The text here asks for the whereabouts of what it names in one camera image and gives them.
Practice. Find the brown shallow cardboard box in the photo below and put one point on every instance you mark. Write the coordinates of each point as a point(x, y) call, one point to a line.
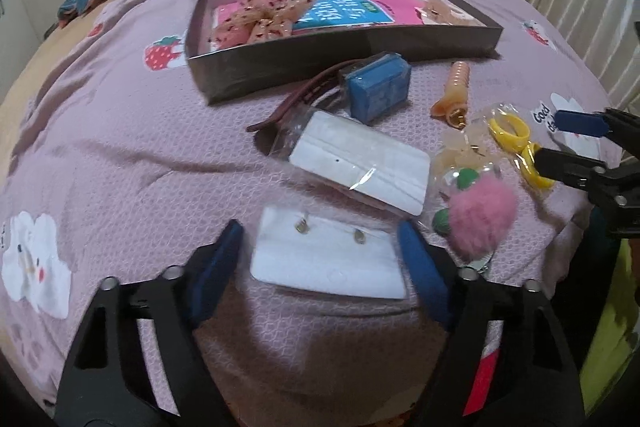
point(300, 57)

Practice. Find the pink sheer bow hair accessory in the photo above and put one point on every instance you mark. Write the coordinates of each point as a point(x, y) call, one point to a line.
point(260, 14)

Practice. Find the green ball earring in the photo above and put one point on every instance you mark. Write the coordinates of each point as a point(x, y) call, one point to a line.
point(442, 219)
point(467, 177)

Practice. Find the clear bag with gold earring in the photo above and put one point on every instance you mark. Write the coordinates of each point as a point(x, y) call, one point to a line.
point(465, 154)

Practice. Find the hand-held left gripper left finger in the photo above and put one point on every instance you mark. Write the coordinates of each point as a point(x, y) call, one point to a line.
point(217, 272)

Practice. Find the bagged white earring card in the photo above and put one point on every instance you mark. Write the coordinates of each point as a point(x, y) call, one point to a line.
point(360, 162)

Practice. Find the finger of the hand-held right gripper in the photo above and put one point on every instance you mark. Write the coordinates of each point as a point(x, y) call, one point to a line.
point(562, 162)
point(580, 122)

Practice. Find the small blue box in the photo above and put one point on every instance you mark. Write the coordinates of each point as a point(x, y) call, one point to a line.
point(380, 87)

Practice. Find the yellow-green cloth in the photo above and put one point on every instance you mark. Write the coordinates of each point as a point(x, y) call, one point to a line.
point(612, 332)

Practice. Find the bagged yellow plastic rings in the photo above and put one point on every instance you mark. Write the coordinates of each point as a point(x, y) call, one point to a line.
point(510, 129)

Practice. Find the purple printed bed sheet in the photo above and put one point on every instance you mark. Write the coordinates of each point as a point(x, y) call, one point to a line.
point(125, 167)

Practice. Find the pink fluffy pom-pom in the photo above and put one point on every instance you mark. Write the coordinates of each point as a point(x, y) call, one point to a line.
point(482, 217)

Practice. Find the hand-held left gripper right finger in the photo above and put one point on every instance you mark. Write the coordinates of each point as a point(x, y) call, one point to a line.
point(425, 274)

